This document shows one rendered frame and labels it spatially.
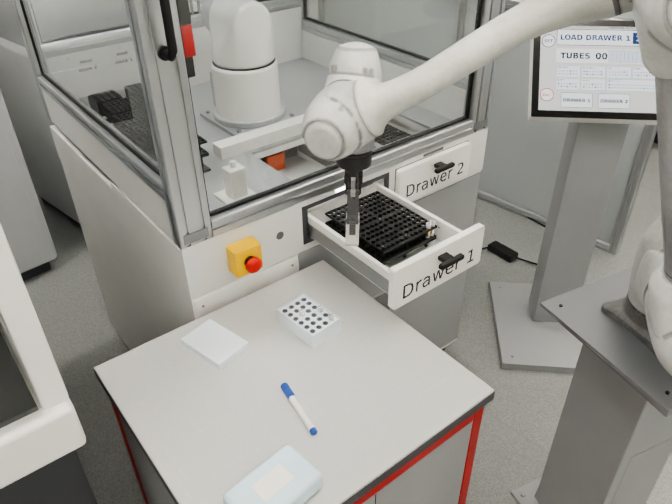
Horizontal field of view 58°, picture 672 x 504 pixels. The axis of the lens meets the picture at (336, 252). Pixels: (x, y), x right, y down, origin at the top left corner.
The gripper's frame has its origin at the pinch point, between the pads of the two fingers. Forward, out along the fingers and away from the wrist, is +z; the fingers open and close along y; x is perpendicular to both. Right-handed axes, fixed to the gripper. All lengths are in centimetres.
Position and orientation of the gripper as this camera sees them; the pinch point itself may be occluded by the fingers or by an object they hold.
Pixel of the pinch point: (352, 229)
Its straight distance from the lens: 138.0
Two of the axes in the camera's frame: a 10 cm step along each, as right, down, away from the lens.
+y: 0.4, -5.8, 8.2
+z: 0.0, 8.2, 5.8
